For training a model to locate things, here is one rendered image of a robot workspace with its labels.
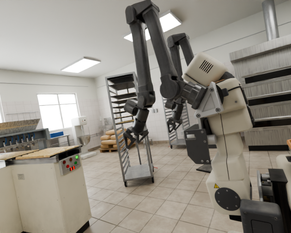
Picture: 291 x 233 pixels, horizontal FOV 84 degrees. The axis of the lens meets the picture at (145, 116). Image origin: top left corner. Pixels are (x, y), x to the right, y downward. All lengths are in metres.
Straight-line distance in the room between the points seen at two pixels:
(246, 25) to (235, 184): 4.58
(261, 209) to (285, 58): 3.36
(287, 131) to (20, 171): 4.14
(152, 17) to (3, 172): 2.12
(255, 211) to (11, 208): 2.27
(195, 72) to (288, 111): 3.22
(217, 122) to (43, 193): 1.77
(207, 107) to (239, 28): 4.56
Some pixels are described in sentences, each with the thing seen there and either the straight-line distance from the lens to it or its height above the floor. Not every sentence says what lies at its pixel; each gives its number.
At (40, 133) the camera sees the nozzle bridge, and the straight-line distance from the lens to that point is 2.67.
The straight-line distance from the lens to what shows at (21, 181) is 2.28.
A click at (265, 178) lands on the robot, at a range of 0.92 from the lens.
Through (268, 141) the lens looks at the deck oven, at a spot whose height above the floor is 0.20.
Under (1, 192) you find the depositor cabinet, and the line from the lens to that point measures 2.39.
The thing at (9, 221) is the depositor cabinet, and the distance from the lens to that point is 2.49.
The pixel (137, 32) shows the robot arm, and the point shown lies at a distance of 0.80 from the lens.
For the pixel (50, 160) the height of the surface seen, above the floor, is 0.86.
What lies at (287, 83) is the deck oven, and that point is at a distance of 3.88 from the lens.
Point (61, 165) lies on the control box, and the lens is 1.82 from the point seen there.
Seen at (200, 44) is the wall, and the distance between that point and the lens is 5.21.
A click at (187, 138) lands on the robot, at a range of 0.79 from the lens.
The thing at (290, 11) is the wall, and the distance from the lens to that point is 5.19.
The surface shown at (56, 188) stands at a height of 0.59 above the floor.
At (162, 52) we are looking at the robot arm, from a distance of 0.72.
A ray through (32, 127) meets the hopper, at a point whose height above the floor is 1.21.
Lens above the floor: 1.16
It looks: 2 degrees down
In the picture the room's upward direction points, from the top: 10 degrees counter-clockwise
